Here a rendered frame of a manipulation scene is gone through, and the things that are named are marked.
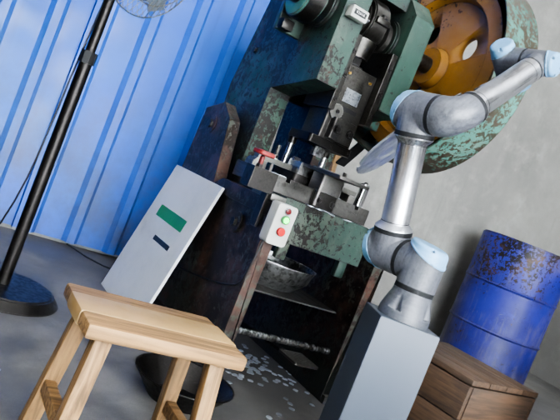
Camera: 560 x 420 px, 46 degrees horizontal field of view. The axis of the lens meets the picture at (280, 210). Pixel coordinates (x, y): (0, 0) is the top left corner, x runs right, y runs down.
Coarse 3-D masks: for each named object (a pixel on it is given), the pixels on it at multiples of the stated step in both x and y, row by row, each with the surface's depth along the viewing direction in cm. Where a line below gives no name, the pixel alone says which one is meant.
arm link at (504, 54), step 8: (504, 40) 204; (512, 40) 203; (496, 48) 202; (504, 48) 201; (512, 48) 202; (520, 48) 200; (496, 56) 203; (504, 56) 202; (512, 56) 200; (496, 64) 206; (504, 64) 203; (512, 64) 201; (496, 72) 209
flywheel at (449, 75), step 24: (432, 0) 273; (456, 0) 265; (480, 0) 249; (504, 0) 251; (456, 24) 262; (480, 24) 251; (504, 24) 237; (432, 48) 264; (456, 48) 258; (480, 48) 247; (432, 72) 259; (456, 72) 254; (480, 72) 238
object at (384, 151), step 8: (392, 136) 208; (384, 144) 210; (392, 144) 219; (368, 152) 210; (376, 152) 213; (384, 152) 222; (392, 152) 227; (368, 160) 216; (376, 160) 222; (384, 160) 229; (360, 168) 219; (368, 168) 226; (376, 168) 232
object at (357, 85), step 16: (352, 64) 243; (352, 80) 239; (368, 80) 242; (352, 96) 241; (368, 96) 244; (320, 112) 241; (336, 112) 237; (352, 112) 242; (304, 128) 247; (320, 128) 238; (336, 128) 236; (352, 128) 240
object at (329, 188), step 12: (312, 168) 235; (324, 168) 233; (312, 180) 236; (324, 180) 232; (336, 180) 234; (348, 180) 222; (324, 192) 233; (336, 192) 236; (312, 204) 232; (324, 204) 234
